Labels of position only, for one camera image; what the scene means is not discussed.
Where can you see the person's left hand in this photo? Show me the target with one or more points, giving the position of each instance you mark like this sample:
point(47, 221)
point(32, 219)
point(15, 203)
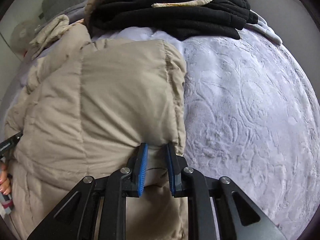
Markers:
point(5, 187)

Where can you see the beige puffer jacket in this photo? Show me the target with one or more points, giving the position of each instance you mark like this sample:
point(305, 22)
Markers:
point(87, 105)

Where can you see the black fleece garment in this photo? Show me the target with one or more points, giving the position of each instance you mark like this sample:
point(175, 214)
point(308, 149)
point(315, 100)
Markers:
point(217, 18)

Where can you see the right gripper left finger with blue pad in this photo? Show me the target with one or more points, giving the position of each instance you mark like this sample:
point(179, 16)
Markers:
point(126, 182)

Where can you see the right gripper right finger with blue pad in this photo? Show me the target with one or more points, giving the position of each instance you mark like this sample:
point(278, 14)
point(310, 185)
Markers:
point(187, 182)

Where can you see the lavender embossed bed blanket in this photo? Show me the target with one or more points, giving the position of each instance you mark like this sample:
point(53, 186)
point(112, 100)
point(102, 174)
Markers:
point(250, 113)

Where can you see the round beige cushion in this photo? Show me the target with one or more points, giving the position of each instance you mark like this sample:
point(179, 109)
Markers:
point(21, 36)

